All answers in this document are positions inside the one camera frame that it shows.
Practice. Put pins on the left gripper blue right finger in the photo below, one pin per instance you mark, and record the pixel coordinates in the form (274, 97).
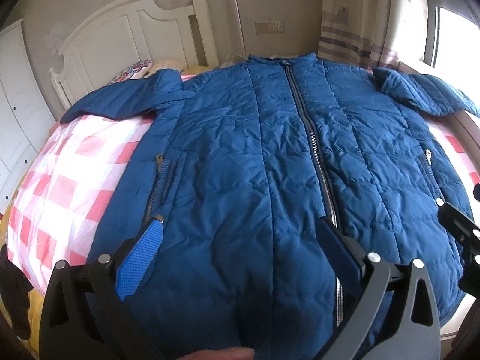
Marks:
(394, 313)

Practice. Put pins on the patterned window curtain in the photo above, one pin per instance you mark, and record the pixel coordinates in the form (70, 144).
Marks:
(373, 33)

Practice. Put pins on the white wooden headboard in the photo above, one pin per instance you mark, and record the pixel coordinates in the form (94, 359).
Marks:
(125, 32)

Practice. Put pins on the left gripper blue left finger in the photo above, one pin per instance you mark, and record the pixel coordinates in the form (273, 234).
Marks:
(84, 315)

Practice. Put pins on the yellow pillow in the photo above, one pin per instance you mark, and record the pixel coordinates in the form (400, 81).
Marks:
(166, 64)

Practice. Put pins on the white wardrobe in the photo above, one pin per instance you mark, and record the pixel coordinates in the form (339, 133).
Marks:
(25, 117)

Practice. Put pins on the blue puffer jacket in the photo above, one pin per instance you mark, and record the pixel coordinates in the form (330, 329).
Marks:
(243, 163)

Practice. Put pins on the yellow blanket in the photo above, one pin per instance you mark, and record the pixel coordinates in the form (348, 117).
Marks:
(20, 307)

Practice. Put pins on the colourful patterned pillow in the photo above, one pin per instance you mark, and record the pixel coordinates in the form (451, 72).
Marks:
(136, 71)

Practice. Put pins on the dark framed window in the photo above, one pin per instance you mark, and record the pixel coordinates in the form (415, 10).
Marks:
(452, 40)

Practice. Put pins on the pink white checkered bedsheet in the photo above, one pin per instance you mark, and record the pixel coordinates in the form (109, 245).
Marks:
(67, 190)

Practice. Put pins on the white leaning rod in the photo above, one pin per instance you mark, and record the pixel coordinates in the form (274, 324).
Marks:
(240, 29)

